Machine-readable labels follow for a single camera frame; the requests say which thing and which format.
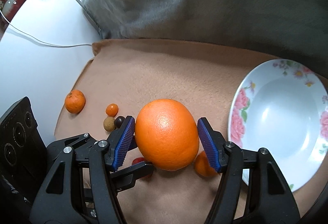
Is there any red cherry tomato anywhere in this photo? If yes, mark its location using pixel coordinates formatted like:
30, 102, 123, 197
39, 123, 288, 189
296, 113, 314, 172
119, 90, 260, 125
131, 157, 153, 180

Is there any brown longan fruit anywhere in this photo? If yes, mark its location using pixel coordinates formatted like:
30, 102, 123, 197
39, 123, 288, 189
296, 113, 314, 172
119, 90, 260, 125
103, 116, 116, 132

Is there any dark cherry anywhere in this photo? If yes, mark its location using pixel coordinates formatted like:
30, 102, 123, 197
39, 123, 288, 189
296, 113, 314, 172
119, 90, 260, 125
114, 116, 125, 129

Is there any large orange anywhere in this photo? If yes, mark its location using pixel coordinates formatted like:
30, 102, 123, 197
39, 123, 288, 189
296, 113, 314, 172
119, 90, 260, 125
134, 99, 199, 171

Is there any tangerine with green stem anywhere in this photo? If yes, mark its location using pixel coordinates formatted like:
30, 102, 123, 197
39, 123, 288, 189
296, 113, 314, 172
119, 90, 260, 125
65, 90, 86, 114

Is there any small mandarin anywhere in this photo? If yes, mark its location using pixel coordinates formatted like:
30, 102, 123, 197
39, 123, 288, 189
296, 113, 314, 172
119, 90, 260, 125
194, 151, 218, 177

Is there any small orange kumquat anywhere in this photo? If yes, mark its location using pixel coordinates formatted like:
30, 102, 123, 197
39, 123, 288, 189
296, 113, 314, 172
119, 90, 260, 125
105, 103, 118, 117

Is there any floral white plate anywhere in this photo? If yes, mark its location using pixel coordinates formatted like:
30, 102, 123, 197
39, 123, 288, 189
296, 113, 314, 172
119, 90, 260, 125
227, 59, 327, 192

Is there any tan fleece blanket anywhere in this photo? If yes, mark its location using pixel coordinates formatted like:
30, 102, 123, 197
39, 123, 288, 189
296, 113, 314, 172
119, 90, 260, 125
55, 39, 272, 223

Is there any red white ceramic jar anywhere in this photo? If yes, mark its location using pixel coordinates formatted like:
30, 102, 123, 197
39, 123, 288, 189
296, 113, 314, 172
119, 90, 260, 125
1, 0, 26, 21

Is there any grey sofa cushion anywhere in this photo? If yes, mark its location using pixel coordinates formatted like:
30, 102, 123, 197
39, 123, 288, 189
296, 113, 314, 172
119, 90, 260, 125
82, 0, 327, 76

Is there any white cable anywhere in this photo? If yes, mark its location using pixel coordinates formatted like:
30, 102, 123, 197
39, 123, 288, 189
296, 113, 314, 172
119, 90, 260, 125
0, 8, 92, 48

